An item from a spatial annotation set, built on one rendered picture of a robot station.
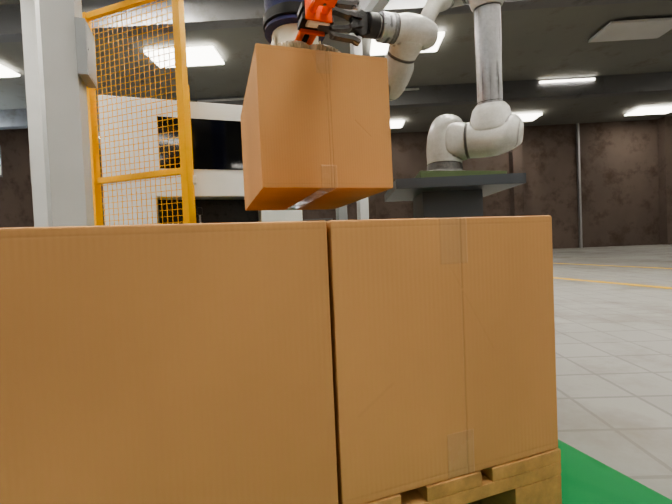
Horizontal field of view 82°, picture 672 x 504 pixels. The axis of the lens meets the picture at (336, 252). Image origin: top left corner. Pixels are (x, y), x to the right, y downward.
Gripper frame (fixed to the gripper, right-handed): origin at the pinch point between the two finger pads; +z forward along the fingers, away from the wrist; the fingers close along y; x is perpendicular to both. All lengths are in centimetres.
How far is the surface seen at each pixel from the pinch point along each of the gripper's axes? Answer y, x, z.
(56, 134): 5, 129, 106
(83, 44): -43, 127, 91
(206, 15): -245, 441, 14
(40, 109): -75, 343, 179
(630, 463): 120, -55, -50
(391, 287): 75, -64, 11
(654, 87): -242, 470, -932
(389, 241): 69, -64, 11
